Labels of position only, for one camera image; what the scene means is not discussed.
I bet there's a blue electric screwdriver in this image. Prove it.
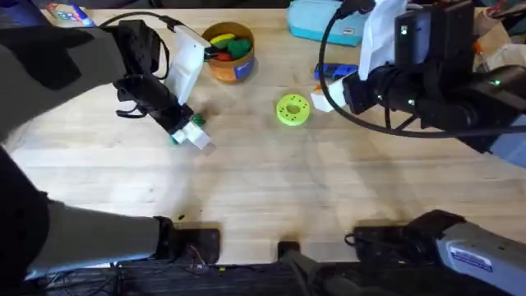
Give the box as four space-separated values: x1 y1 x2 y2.
313 62 359 82

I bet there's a green disc with holes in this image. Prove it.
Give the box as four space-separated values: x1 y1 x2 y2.
275 93 311 127

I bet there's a left wrist upright plate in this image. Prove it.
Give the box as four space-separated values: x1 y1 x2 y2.
163 25 212 106

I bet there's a wrist upright plate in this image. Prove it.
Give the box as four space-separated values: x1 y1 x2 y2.
358 0 409 81
163 25 212 106

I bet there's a right wrist upright plate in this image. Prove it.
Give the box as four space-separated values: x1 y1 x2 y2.
358 0 409 81

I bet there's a teal soft case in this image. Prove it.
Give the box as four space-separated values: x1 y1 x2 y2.
285 0 371 48

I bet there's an orange tub with toys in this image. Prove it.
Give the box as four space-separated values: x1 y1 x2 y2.
201 21 256 85

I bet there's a cardboard box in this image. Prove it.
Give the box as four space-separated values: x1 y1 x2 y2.
472 7 526 72

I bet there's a colourful printed box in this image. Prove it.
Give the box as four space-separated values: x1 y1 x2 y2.
44 1 97 29

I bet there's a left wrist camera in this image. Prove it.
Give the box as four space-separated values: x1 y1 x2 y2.
116 19 166 79

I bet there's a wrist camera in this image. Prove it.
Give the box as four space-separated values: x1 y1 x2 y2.
393 1 476 76
116 19 166 79

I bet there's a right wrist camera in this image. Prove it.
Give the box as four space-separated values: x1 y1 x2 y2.
393 1 476 76

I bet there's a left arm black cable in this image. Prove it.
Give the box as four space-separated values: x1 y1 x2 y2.
98 11 178 33

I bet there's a black rail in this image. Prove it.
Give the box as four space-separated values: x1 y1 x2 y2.
24 239 526 296

